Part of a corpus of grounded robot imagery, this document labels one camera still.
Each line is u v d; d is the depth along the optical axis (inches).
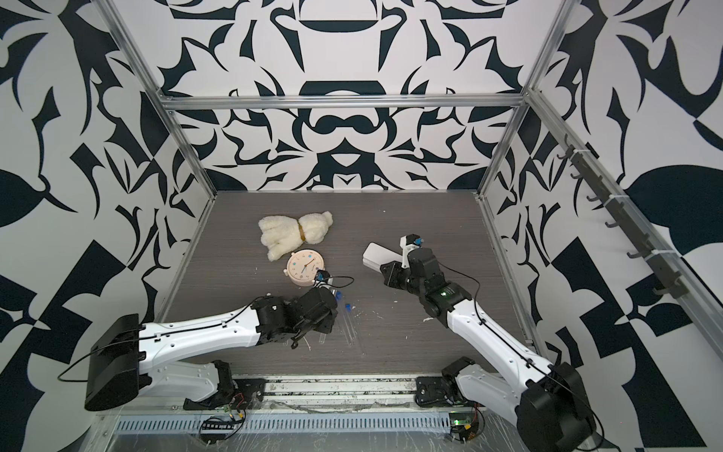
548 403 15.4
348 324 33.5
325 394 29.9
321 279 27.9
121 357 15.8
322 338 30.5
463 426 28.1
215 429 28.5
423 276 23.5
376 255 37.8
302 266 37.9
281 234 37.1
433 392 29.2
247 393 29.2
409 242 29.1
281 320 21.9
